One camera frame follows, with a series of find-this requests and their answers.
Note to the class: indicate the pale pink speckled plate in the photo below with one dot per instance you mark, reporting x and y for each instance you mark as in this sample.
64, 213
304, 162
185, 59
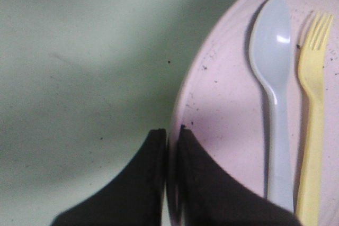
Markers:
222, 102

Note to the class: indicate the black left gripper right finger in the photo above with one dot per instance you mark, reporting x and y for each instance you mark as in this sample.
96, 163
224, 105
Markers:
210, 196

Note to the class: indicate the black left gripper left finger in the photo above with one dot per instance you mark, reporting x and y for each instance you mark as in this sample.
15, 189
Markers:
133, 197

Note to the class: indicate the light green plastic tray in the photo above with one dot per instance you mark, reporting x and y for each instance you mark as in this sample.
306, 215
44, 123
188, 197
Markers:
82, 82

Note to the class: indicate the yellow plastic fork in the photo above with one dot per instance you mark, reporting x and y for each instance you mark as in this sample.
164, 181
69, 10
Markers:
310, 74

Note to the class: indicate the light blue plastic spoon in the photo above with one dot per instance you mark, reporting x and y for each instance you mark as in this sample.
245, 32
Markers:
270, 56

